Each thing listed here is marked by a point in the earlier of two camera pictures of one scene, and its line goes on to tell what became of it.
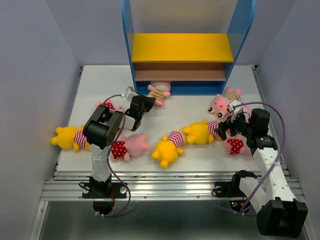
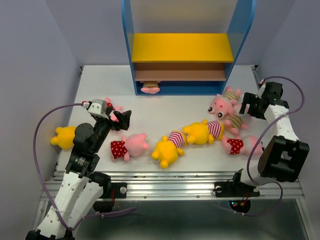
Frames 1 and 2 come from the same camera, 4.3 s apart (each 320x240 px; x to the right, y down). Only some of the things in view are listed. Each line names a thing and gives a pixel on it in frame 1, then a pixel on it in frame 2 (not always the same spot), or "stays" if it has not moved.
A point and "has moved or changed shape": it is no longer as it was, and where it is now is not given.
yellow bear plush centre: (167, 150) stays
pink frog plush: (219, 104) stays
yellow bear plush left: (69, 137) stays
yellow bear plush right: (200, 132) stays
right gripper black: (223, 126) → (249, 98)
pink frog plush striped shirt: (159, 90) has moved or changed shape
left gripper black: (149, 102) → (124, 118)
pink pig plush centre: (133, 145) stays
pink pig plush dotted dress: (107, 103) stays
